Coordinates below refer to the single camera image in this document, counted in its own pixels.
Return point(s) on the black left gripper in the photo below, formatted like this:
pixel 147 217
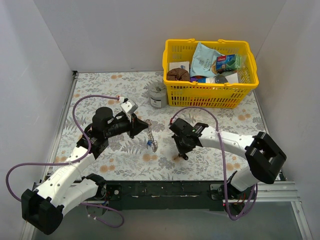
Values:
pixel 133 125

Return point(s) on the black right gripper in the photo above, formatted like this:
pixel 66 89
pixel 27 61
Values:
pixel 182 149

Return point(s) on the metal disc with keyrings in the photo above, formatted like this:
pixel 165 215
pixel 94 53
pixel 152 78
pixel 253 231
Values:
pixel 154 143

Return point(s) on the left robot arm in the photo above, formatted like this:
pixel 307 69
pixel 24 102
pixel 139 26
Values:
pixel 45 206

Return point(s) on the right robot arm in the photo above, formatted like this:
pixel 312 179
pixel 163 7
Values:
pixel 264 157

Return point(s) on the floral tablecloth mat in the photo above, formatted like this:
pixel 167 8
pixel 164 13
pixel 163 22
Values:
pixel 127 159

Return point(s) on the grey paper-wrapped roll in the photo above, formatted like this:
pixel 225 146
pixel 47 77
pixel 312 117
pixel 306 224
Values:
pixel 157 93

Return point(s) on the yellow plastic basket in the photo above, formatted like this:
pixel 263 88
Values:
pixel 193 94

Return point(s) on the brown round scrunchie item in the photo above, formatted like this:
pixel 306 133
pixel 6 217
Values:
pixel 178 74

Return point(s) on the white blue bottle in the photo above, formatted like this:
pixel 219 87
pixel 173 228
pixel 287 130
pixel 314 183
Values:
pixel 226 77

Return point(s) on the white small box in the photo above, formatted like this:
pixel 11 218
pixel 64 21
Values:
pixel 185 65

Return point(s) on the light blue chips bag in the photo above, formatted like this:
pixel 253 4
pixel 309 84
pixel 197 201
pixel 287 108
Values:
pixel 204 61

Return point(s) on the green sponge pack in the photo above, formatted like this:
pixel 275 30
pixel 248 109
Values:
pixel 229 62

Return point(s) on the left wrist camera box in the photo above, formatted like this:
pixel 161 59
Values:
pixel 128 107

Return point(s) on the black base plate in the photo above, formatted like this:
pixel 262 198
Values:
pixel 162 195

